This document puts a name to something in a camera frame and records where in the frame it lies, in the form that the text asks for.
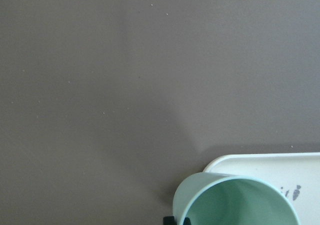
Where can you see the cream rabbit tray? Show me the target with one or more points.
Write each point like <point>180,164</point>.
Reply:
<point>296,175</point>

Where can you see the green cup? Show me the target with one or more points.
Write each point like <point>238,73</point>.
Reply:
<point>223,199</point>

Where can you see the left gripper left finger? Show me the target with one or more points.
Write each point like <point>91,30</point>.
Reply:
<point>168,220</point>

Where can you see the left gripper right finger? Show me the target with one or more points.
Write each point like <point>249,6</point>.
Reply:
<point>187,219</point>

